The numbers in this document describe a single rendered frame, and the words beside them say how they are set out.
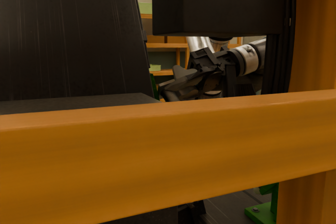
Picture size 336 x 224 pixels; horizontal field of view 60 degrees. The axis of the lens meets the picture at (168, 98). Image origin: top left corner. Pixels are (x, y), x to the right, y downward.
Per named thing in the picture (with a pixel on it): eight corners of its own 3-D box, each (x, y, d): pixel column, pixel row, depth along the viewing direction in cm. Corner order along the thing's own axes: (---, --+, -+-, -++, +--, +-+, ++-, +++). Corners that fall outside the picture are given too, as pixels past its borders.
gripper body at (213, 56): (183, 72, 77) (221, 59, 81) (199, 97, 73) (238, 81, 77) (187, 52, 70) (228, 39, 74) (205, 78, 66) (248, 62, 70)
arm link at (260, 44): (283, 67, 82) (296, 44, 75) (252, 79, 78) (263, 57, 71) (266, 49, 86) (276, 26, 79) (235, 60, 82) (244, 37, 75)
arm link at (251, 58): (252, 77, 78) (263, 56, 71) (238, 82, 76) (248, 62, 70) (236, 57, 81) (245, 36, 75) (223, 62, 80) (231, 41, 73)
